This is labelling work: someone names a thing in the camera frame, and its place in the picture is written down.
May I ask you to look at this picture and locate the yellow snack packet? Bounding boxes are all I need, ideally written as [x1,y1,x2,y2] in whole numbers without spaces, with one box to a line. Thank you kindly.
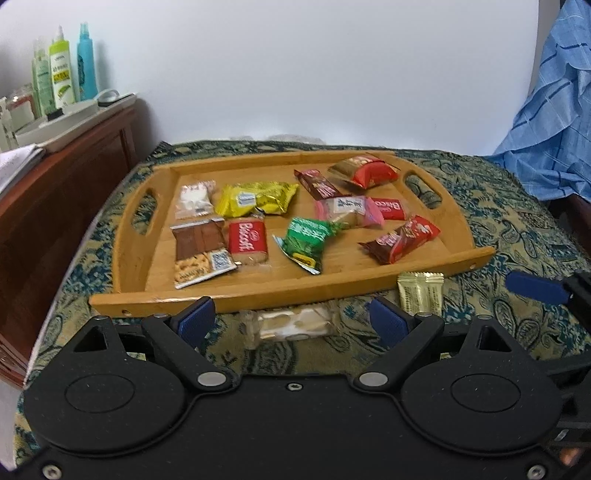
[213,181,299,219]

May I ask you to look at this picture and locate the yellow green bottle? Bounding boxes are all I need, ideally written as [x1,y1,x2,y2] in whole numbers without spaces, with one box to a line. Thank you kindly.
[48,25,76,109]

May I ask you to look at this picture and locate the red brown wafer bar packet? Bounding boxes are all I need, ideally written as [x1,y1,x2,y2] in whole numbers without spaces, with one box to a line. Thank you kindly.
[358,215,441,265]

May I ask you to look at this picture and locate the green snack packet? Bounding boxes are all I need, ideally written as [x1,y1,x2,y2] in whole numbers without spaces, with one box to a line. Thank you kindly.
[272,216,346,275]

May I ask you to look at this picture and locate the dark wooden chair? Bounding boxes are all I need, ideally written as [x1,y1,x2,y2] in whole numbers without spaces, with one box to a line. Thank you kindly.
[547,194,591,264]

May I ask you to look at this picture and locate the red biscuit packet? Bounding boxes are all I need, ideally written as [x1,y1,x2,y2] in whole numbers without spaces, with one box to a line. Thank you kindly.
[370,197,410,222]
[228,219,270,267]

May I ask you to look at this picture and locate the clear nougat packet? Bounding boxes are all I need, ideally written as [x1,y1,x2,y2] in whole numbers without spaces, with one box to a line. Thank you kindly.
[239,302,341,352]

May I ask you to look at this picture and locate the clear cracker packet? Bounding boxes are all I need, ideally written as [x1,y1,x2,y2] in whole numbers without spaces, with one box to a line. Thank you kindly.
[173,249,238,290]

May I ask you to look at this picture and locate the wooden tray with handles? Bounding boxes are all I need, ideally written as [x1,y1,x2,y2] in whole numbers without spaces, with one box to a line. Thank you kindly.
[89,148,496,319]

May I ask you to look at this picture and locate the pink pastry packet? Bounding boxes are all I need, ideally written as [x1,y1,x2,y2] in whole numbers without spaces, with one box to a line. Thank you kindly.
[314,196,386,230]

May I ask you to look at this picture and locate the gold candy packet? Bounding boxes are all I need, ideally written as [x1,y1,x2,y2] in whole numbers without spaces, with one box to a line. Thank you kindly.
[397,272,428,317]
[422,272,445,317]

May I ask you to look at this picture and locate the stack of papers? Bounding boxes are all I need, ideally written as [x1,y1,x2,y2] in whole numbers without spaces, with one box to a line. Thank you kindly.
[0,143,45,197]

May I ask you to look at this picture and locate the tall teal spray bottle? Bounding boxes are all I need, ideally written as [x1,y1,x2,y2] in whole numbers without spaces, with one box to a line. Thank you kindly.
[76,22,99,102]

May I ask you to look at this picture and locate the glass jar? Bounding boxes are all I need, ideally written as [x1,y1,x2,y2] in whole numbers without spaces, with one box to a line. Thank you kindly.
[6,83,38,132]

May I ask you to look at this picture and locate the blue striped cloth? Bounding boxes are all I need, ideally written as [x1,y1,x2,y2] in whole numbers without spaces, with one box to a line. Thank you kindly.
[488,0,591,202]

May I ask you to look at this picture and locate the dark brown chocolate bar packet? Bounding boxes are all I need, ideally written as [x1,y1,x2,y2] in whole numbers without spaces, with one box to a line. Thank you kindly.
[294,168,343,200]

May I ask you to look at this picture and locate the brown wooden cabinet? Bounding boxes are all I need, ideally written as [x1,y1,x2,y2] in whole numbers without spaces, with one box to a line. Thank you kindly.
[0,100,139,388]

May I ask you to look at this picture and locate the white marshmallow packet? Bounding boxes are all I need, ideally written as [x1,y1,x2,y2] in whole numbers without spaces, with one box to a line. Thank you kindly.
[177,179,218,220]

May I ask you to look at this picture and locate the red nut packet gold edges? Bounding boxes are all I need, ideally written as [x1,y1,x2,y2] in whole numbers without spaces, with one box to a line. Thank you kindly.
[328,156,400,190]

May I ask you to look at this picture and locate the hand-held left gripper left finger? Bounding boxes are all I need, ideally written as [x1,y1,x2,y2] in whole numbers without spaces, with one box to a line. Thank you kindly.
[68,296,230,396]

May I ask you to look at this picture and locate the green translucent bottle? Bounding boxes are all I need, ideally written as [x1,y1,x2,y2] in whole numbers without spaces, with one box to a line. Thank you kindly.
[31,39,55,117]

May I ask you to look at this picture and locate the white plastic tray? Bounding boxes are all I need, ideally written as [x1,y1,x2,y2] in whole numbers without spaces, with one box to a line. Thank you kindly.
[14,92,137,154]

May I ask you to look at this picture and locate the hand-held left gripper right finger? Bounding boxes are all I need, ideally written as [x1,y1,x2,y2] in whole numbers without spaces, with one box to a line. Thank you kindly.
[353,296,519,394]

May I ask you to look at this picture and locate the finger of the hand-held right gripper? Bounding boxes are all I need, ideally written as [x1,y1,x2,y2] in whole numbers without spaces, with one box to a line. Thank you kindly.
[505,271,591,308]

